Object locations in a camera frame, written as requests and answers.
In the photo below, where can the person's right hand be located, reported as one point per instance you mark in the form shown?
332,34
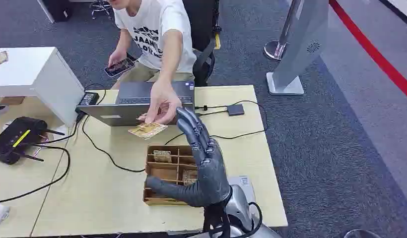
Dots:
116,57

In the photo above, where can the person's left hand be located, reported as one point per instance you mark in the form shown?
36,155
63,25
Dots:
162,98

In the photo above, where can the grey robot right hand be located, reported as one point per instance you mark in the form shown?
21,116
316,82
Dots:
210,170

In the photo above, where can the black smartphone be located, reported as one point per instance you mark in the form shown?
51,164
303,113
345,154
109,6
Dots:
119,67

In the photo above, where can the grey laptop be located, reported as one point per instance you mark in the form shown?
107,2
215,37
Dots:
124,115

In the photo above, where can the person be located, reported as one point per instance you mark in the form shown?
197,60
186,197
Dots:
157,39

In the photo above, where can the wooden compartment box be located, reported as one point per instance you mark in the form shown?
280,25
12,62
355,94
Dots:
164,174

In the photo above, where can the black power adapter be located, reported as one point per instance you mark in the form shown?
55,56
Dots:
88,98

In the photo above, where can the chrome stool base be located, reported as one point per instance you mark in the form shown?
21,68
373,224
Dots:
101,6

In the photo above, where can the small black hub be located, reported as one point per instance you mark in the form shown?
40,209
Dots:
235,110

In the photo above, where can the black box with white leg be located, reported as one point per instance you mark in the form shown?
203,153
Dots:
58,10

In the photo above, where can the black office chair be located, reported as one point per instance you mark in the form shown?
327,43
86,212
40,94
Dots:
200,29

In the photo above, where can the white cabinet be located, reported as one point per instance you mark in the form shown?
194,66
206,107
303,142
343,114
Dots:
32,69

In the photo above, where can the black router with antennas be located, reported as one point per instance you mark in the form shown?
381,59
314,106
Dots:
16,138

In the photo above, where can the grey standing kiosk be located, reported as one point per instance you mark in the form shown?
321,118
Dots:
302,39

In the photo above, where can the round metal base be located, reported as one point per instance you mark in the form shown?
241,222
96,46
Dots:
361,234

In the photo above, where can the chrome stanchion post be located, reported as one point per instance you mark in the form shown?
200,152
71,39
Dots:
275,50

